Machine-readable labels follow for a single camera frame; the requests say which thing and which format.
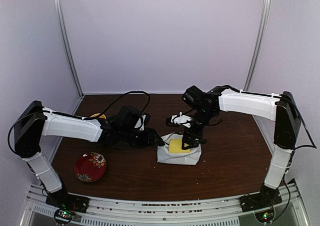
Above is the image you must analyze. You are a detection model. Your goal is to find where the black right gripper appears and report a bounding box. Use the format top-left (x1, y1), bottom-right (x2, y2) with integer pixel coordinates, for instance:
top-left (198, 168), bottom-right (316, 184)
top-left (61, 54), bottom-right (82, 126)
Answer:
top-left (181, 108), bottom-right (216, 150)

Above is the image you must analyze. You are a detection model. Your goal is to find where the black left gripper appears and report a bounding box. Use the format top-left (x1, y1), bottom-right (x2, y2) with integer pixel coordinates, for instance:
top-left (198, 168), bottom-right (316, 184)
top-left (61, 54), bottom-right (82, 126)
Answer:
top-left (119, 127), bottom-right (163, 149)

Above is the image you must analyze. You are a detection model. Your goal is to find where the yellow sponge block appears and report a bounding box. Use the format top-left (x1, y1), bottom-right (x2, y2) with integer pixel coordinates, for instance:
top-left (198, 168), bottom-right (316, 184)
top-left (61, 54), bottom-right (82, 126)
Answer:
top-left (168, 139), bottom-right (191, 154)

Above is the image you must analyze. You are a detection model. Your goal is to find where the white drawstring pouch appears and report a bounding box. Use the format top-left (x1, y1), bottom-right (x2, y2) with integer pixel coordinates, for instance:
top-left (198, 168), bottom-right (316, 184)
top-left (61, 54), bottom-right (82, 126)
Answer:
top-left (157, 133), bottom-right (202, 166)

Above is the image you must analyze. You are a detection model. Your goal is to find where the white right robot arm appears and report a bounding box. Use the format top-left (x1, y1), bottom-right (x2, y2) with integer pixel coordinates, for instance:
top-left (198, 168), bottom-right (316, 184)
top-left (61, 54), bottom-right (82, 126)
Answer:
top-left (172, 85), bottom-right (301, 207)

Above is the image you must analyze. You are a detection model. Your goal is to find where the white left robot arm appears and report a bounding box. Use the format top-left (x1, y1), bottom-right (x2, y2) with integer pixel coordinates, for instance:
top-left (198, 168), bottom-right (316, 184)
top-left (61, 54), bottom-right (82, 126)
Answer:
top-left (10, 101), bottom-right (164, 208)

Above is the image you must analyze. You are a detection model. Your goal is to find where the floral mug yellow inside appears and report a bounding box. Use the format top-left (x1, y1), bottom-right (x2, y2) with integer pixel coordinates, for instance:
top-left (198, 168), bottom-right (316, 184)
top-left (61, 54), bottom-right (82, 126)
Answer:
top-left (90, 113), bottom-right (107, 119)

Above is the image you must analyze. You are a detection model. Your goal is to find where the red floral plate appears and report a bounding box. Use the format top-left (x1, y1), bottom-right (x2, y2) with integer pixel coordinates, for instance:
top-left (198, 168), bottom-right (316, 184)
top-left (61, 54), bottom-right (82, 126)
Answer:
top-left (74, 152), bottom-right (107, 183)

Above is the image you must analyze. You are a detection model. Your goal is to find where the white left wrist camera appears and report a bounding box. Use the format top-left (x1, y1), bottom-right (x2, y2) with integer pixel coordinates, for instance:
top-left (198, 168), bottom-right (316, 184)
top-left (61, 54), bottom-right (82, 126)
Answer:
top-left (134, 113), bottom-right (151, 131)

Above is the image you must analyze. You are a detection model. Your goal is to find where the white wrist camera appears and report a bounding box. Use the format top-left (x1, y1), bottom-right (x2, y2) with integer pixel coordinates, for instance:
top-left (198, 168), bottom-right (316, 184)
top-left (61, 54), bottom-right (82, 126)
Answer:
top-left (134, 113), bottom-right (151, 131)
top-left (165, 112), bottom-right (192, 128)

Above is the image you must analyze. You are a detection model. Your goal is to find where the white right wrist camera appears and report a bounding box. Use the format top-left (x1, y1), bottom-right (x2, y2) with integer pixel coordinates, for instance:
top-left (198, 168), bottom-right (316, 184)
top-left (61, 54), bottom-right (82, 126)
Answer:
top-left (165, 112), bottom-right (192, 128)

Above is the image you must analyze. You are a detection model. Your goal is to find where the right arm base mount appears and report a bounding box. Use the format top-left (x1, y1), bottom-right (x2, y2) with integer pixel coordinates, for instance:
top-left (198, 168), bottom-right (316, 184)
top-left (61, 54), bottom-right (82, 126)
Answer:
top-left (239, 192), bottom-right (282, 213)

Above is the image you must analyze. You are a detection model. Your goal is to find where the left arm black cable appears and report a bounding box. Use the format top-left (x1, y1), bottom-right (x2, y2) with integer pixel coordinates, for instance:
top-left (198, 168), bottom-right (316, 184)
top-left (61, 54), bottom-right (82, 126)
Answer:
top-left (7, 90), bottom-right (151, 157)

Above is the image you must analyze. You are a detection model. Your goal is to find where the aluminium front rail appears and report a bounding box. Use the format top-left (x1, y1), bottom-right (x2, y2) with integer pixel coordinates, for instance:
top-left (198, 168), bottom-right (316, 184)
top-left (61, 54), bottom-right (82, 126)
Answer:
top-left (21, 183), bottom-right (307, 226)

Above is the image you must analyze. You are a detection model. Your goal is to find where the right aluminium frame post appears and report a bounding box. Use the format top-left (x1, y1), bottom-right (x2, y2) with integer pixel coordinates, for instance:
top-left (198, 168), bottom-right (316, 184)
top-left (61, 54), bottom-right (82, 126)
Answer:
top-left (243, 0), bottom-right (272, 91)

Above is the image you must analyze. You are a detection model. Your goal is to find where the aluminium frame post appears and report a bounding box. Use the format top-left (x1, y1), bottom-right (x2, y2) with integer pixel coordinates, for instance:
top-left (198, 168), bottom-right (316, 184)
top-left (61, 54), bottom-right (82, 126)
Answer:
top-left (54, 0), bottom-right (84, 98)
top-left (243, 0), bottom-right (272, 91)

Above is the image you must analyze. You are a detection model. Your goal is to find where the left aluminium frame post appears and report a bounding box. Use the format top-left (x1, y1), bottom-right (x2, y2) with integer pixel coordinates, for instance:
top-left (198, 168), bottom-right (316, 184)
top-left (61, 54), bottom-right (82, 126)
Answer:
top-left (54, 0), bottom-right (84, 98)

